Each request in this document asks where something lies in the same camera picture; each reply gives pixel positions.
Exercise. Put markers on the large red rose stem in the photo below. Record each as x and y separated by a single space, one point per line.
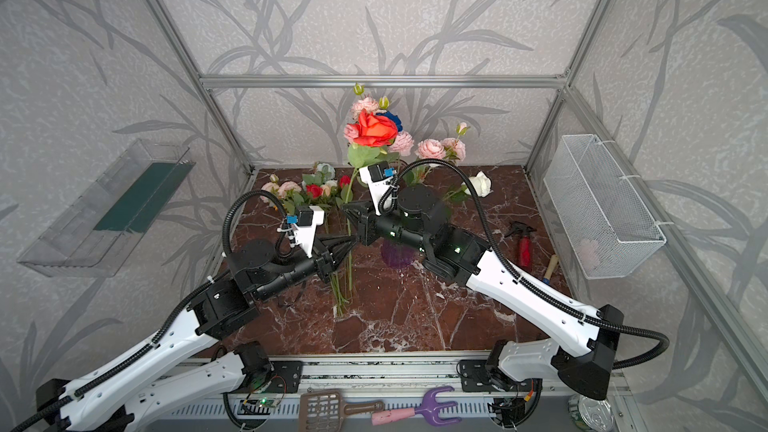
377 135

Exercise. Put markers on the brown plastic scoop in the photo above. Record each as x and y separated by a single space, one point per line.
326 410

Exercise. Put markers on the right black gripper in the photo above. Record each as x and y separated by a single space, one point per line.
365 224

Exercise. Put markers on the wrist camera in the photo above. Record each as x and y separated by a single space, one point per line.
300 227
380 180

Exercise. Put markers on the white wire mesh basket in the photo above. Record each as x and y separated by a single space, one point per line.
610 229

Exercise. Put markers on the blue rose stem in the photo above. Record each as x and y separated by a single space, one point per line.
392 117

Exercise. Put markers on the bunch of artificial flowers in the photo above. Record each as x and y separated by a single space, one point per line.
327 189

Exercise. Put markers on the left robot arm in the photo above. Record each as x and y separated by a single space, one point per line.
133 390

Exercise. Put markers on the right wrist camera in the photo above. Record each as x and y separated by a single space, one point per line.
380 180

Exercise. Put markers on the blue garden trowel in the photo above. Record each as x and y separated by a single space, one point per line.
551 268

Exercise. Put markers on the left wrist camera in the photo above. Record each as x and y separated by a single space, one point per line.
300 227

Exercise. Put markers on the clear plastic wall shelf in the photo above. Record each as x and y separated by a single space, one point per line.
94 236

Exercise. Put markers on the purple pink garden fork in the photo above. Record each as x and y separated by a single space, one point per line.
429 408

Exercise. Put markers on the purple glass vase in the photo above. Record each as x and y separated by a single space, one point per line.
396 256

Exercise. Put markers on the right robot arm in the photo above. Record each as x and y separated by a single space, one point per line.
584 344

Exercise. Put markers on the pink flower stem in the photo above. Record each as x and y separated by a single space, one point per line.
404 143
351 133
451 149

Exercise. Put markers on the metal tin can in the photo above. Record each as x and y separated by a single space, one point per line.
591 415

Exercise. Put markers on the white rose stem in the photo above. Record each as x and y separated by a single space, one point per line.
481 183

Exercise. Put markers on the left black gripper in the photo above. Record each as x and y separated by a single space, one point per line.
324 261

